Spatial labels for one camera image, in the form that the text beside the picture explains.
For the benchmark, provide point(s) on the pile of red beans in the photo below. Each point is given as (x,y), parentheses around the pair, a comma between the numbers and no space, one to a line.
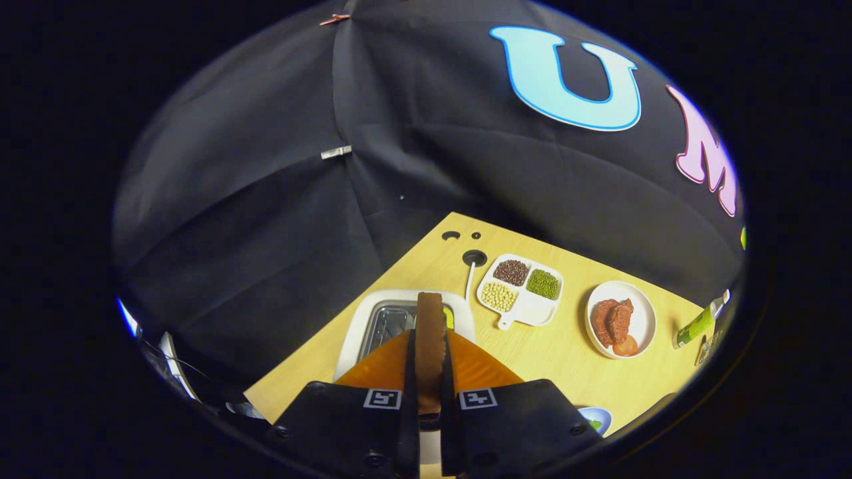
(511,272)

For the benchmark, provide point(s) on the pile of green beans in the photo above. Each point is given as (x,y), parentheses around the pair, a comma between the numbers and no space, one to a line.
(543,284)

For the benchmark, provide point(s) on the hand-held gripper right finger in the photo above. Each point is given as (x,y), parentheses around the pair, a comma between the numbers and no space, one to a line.
(519,426)

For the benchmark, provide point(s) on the pile of yellow beans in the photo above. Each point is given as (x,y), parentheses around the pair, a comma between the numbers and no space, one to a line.
(499,296)

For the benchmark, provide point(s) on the red cloth clip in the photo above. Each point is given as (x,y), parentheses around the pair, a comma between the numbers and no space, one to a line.
(335,18)

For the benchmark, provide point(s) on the brown toasted bread slice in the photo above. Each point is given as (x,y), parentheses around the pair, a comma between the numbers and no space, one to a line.
(430,346)

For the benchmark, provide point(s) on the green label plastic bottle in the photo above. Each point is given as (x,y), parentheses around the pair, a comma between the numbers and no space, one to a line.
(695,326)

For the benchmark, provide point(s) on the white cloth clip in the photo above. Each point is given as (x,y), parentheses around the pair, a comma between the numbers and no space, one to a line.
(336,152)

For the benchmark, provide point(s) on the white toaster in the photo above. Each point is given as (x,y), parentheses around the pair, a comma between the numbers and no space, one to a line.
(359,326)

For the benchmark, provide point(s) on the orange tomato slice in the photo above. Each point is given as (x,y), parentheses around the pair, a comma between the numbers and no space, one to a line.
(626,346)

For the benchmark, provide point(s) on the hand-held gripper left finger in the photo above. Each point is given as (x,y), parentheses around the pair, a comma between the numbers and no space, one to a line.
(339,426)

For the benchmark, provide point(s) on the black backdrop cloth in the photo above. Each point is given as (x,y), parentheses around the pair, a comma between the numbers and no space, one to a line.
(266,199)

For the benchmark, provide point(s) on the white divided dish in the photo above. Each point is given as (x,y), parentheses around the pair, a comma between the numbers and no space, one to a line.
(532,309)

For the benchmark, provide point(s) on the small round beige plate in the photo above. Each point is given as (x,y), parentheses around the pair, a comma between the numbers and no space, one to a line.
(642,319)

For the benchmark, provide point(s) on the brown meat piece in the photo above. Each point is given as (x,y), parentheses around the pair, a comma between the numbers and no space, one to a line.
(622,319)
(601,322)

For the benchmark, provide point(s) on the blue plate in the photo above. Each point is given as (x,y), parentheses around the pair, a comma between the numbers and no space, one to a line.
(602,416)

